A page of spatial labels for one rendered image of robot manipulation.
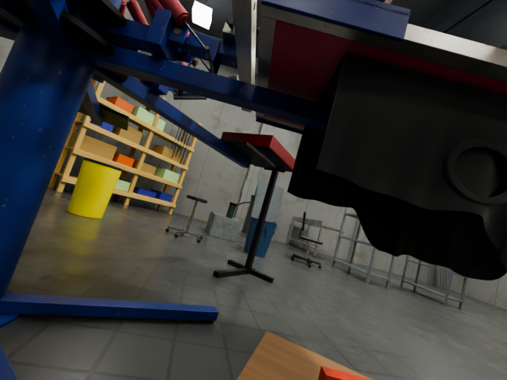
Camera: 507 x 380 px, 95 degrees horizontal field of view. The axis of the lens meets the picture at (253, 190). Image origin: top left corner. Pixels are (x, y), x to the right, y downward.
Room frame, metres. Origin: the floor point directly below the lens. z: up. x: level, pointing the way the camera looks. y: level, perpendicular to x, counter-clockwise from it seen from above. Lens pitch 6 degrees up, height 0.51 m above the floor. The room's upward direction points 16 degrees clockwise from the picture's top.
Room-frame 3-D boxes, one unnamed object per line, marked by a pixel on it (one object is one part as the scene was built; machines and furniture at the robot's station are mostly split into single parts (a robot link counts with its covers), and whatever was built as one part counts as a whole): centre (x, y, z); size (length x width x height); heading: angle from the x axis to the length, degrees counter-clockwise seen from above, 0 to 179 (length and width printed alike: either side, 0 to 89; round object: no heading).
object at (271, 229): (3.53, -0.30, 0.28); 0.48 x 0.44 x 0.55; 108
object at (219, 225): (4.58, 0.32, 0.39); 0.81 x 0.64 x 0.79; 15
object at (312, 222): (6.63, -1.97, 0.45); 1.81 x 0.66 x 0.90; 12
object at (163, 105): (1.32, 0.40, 0.91); 1.34 x 0.41 x 0.08; 149
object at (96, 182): (2.74, 1.77, 0.31); 0.41 x 0.39 x 0.62; 100
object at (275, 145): (1.96, 0.02, 1.06); 0.61 x 0.46 x 0.12; 149
